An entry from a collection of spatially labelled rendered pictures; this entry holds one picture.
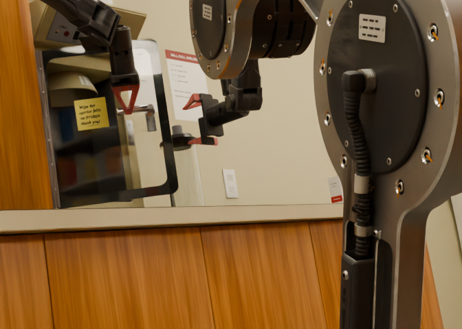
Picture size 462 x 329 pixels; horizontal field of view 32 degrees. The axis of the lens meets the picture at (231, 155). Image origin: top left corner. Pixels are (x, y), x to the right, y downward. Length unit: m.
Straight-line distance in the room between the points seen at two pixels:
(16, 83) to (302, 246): 0.87
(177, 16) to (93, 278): 1.70
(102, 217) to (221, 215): 0.37
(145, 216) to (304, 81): 2.10
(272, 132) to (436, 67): 2.81
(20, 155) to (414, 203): 1.35
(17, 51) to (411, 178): 1.40
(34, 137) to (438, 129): 1.34
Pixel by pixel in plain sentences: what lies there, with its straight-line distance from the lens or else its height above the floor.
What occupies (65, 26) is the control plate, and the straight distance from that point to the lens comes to 2.08.
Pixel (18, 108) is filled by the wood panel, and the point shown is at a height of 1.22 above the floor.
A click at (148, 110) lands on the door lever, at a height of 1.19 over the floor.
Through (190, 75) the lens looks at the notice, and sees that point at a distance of 3.13.
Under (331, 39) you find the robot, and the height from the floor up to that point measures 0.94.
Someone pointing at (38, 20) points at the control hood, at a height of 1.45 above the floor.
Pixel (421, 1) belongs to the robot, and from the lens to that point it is 0.66.
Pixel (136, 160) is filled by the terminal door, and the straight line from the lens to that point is 1.97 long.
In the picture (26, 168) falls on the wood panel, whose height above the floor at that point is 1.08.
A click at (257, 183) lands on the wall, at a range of 3.27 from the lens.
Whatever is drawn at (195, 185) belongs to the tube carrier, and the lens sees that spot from 2.16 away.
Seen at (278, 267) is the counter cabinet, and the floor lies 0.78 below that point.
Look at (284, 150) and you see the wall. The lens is 3.47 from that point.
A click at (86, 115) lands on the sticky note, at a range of 2.00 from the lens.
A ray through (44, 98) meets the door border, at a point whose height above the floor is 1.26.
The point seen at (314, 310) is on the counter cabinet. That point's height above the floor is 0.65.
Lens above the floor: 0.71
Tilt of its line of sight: 10 degrees up
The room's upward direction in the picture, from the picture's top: 9 degrees counter-clockwise
